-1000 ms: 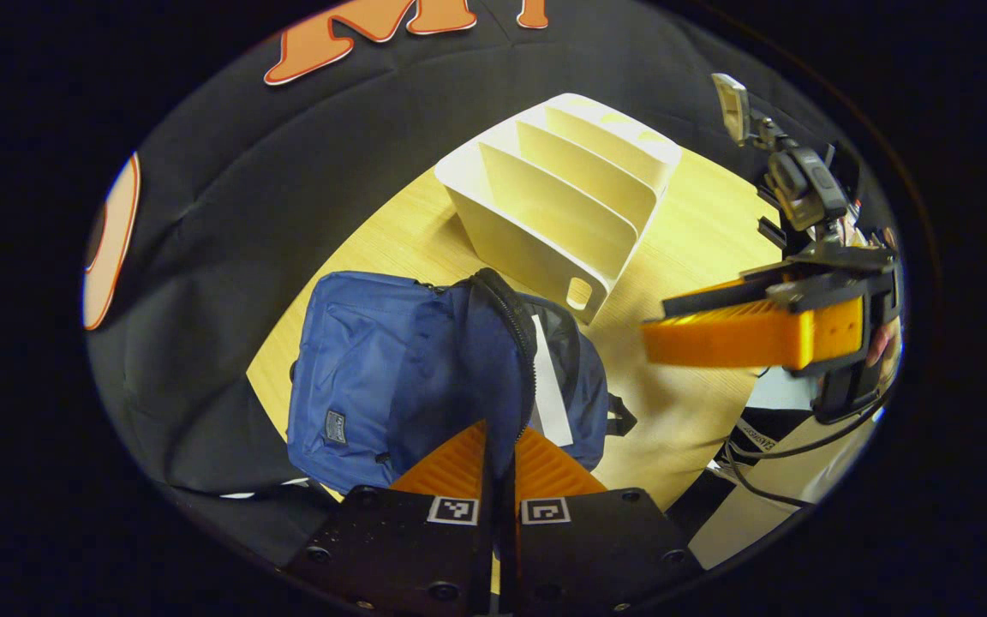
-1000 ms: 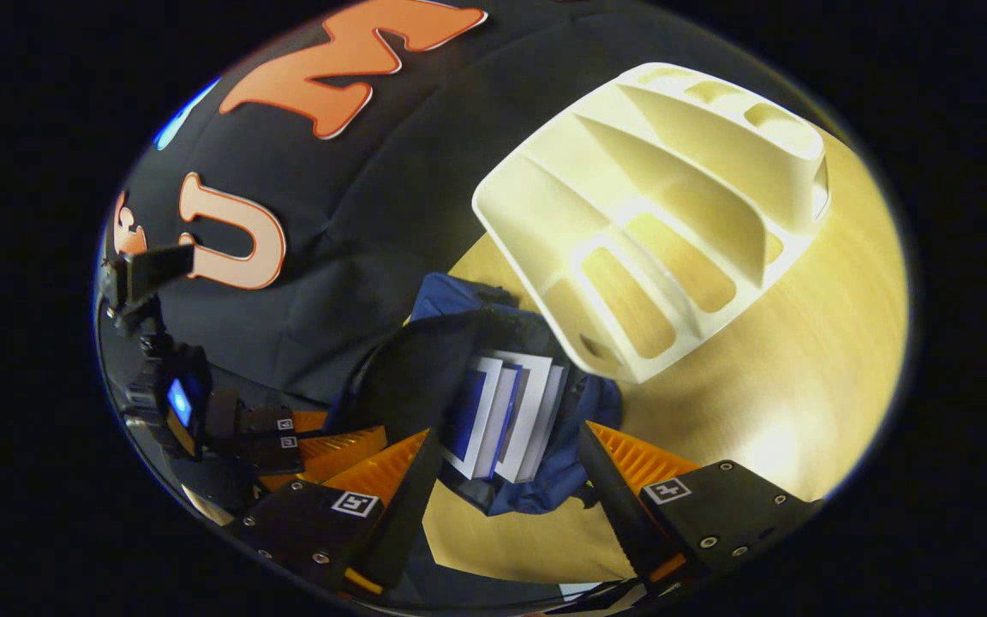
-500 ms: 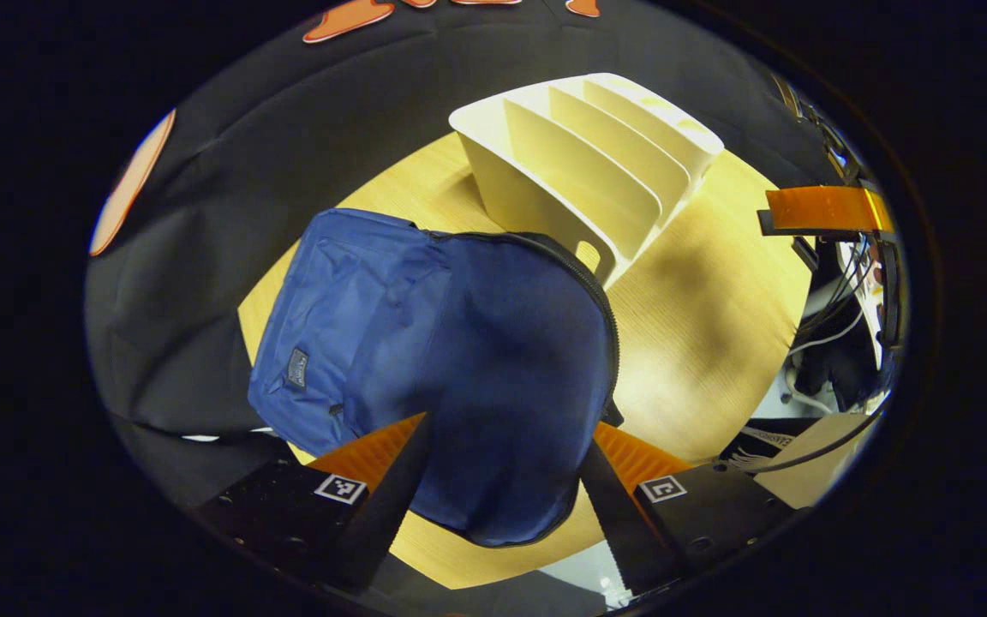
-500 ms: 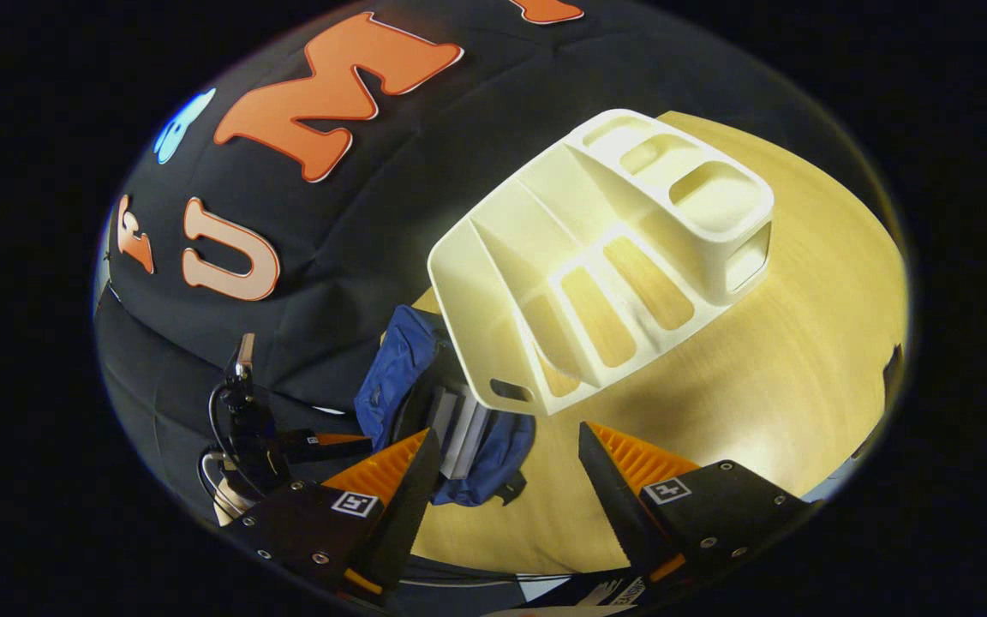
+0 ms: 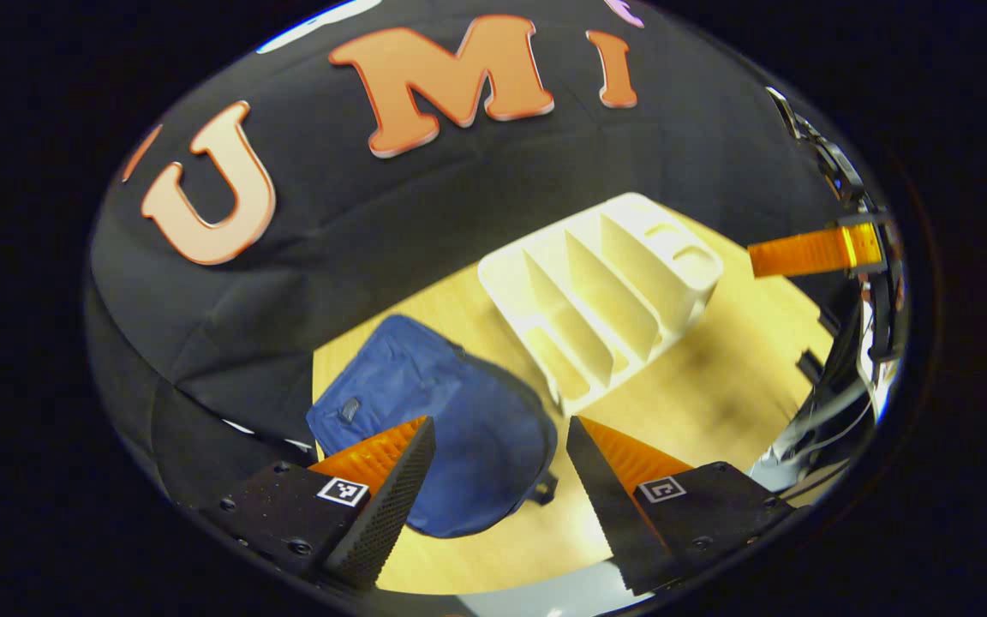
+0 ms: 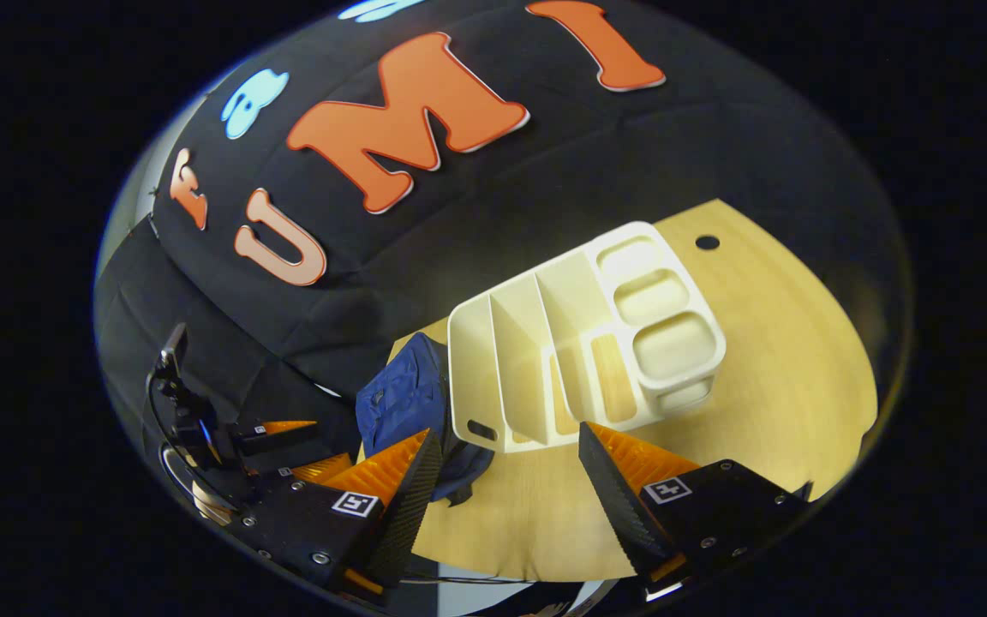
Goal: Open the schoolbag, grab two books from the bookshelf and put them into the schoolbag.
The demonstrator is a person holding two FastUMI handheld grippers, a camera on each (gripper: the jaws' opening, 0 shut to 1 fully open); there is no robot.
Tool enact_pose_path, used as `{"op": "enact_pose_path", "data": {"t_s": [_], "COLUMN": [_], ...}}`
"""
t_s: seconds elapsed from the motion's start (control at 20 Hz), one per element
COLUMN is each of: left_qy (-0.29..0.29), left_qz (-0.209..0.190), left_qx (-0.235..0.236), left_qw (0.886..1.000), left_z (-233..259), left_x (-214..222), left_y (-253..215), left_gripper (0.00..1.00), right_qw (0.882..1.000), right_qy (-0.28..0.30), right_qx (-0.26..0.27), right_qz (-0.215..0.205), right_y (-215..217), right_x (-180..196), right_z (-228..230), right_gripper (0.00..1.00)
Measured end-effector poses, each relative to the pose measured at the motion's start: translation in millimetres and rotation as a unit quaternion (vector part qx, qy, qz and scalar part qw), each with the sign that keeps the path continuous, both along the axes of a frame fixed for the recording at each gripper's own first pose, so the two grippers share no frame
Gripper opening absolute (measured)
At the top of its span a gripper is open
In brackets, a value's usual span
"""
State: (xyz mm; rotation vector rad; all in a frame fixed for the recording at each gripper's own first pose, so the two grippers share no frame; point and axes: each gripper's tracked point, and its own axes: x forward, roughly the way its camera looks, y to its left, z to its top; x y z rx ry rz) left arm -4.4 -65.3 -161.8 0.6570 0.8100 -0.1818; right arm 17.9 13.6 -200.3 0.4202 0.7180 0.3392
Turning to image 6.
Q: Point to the black backdrop cloth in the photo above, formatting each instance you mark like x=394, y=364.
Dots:
x=545, y=188

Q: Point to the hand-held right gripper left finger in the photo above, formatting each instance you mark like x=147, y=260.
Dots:
x=412, y=514

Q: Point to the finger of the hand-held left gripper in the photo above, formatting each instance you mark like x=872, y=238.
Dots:
x=266, y=437
x=322, y=470

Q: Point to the white bookshelf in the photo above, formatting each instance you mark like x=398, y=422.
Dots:
x=673, y=347

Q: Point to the blue schoolbag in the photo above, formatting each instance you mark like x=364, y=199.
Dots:
x=399, y=394

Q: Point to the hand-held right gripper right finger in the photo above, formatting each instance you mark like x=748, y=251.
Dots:
x=618, y=514

